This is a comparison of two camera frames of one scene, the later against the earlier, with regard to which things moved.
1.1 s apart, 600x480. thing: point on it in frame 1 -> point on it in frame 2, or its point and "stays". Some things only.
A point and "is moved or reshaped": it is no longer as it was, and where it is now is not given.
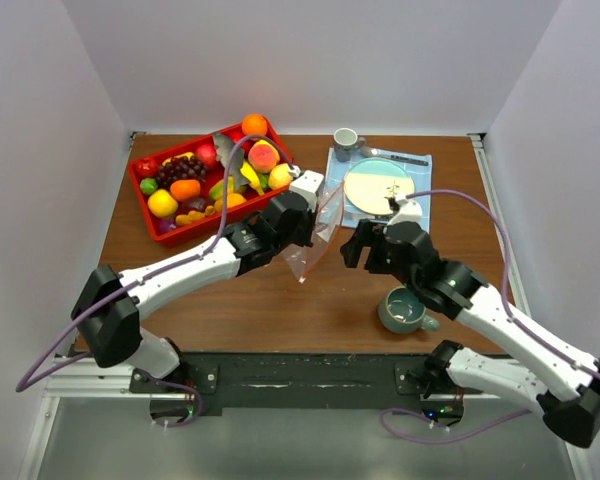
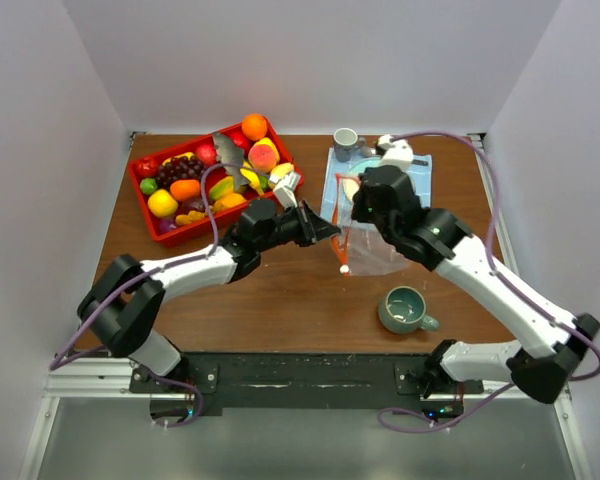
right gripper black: (369, 233) -> (358, 212)
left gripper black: (306, 238) stays
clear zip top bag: (302, 258) is moved or reshaped
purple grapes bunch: (177, 168) stays
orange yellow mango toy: (233, 200) stays
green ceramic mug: (402, 311) stays
